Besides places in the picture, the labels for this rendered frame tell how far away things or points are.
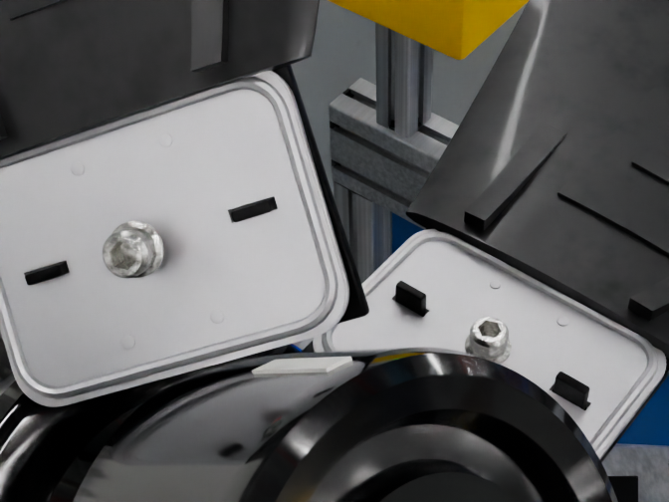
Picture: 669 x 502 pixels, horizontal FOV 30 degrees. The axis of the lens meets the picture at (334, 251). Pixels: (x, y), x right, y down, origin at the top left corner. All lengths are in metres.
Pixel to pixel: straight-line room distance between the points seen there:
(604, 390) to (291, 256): 0.11
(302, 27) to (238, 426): 0.09
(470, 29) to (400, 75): 0.12
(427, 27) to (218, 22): 0.50
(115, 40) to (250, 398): 0.09
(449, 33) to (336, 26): 0.83
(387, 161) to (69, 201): 0.63
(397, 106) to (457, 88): 1.07
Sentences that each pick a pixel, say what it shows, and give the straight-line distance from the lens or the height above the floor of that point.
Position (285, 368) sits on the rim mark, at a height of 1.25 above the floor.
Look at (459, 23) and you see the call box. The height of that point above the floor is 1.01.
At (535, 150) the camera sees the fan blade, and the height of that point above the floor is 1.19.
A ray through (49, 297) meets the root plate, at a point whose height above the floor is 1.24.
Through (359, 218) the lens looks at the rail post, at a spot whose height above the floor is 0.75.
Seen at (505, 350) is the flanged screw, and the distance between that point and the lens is 0.36.
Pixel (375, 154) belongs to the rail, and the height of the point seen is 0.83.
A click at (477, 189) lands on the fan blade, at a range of 0.40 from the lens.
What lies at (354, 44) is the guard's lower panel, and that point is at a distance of 1.65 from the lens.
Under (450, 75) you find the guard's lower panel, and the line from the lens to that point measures 1.92.
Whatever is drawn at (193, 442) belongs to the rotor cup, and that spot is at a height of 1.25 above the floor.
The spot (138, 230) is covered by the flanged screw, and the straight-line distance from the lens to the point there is 0.29.
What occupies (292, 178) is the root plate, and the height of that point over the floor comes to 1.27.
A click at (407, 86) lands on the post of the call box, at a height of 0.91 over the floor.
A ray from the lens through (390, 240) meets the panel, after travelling 1.02.
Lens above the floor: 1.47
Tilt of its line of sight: 47 degrees down
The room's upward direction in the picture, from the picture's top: 3 degrees counter-clockwise
